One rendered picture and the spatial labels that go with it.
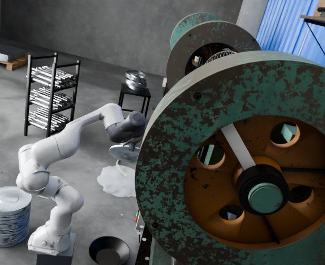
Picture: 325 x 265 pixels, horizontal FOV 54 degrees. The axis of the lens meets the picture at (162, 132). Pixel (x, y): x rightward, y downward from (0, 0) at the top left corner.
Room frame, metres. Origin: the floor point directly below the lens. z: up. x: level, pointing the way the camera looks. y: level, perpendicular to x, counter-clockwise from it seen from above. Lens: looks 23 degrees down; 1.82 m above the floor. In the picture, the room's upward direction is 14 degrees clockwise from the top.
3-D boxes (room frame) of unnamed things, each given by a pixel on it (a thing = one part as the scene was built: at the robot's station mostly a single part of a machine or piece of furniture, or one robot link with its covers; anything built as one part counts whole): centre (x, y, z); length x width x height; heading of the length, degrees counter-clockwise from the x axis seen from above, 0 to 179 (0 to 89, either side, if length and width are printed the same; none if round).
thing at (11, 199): (1.79, 0.93, 0.31); 0.29 x 0.29 x 0.01
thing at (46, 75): (3.43, 1.34, 0.47); 0.46 x 0.43 x 0.95; 72
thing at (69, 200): (1.34, 0.39, 0.71); 0.18 x 0.11 x 0.25; 56
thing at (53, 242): (1.35, 0.46, 0.52); 0.22 x 0.19 x 0.14; 103
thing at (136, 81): (4.38, 0.51, 0.40); 0.45 x 0.40 x 0.79; 14
